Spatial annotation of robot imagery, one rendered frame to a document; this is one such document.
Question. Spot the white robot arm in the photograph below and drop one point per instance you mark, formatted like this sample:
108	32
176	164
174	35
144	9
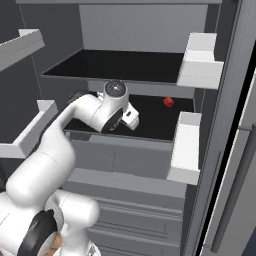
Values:
43	166

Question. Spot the grey fridge crisper drawer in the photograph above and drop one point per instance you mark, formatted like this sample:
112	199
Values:
93	155
143	161

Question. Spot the white fridge door bin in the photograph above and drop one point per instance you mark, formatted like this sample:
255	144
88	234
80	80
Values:
186	150
20	46
200	66
30	133

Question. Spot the dark grey fridge door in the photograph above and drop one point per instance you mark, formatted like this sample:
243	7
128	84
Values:
16	90

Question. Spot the small red food item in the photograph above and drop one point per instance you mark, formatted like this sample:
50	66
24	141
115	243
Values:
168	101

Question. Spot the grey open fridge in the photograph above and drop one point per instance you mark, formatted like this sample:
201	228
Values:
140	30

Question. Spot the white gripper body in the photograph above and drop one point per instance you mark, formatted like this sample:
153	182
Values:
134	123

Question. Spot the black fridge shelf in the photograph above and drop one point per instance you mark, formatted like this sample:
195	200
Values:
116	65
156	123

